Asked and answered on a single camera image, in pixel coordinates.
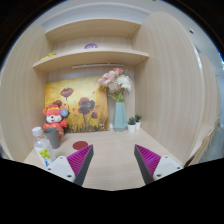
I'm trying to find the grey mug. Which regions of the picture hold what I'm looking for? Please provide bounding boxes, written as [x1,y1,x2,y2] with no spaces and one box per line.
[44,128,62,149]

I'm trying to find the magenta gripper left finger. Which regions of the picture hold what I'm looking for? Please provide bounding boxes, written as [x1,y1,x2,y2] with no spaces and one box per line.
[46,145,94,186]

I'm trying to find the yellow object on shelf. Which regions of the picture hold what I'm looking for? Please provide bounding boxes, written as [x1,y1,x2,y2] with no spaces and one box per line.
[41,52,56,60]

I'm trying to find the small potted plant left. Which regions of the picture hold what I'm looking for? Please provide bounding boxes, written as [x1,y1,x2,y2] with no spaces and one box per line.
[128,117,136,133]

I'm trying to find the wooden shelf board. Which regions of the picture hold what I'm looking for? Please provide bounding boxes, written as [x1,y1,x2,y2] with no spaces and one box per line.
[33,48,149,72]

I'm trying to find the red plush toy figure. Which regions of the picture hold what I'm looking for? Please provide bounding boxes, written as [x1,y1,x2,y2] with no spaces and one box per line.
[43,104,68,138]

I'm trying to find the teal ceramic vase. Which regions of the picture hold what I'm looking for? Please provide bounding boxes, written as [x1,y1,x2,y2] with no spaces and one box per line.
[113,102,128,132]

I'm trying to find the pink white artificial flowers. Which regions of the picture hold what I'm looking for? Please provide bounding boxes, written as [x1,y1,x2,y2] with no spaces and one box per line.
[98,67,132,102]

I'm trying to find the purple round object on shelf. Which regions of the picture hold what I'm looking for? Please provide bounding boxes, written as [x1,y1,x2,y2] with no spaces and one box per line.
[84,43,98,49]

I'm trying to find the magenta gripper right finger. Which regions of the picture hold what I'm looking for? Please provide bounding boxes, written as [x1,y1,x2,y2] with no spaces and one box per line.
[134,145,182,184]

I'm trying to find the dark red round coaster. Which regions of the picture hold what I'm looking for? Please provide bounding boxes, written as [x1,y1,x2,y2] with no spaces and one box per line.
[73,141,88,150]

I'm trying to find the clear plastic water bottle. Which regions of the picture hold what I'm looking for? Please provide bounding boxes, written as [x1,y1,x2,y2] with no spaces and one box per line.
[32,127,55,167]

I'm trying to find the small potted plant right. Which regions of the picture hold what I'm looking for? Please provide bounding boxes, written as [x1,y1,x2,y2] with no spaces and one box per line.
[135,114,142,130]

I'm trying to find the small potted plant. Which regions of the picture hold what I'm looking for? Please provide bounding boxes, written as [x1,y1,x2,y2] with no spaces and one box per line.
[128,117,136,133]
[135,114,142,130]

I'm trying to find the yellow poppy flower painting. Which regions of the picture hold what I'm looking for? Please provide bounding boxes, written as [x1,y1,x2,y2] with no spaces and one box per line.
[45,76,109,133]

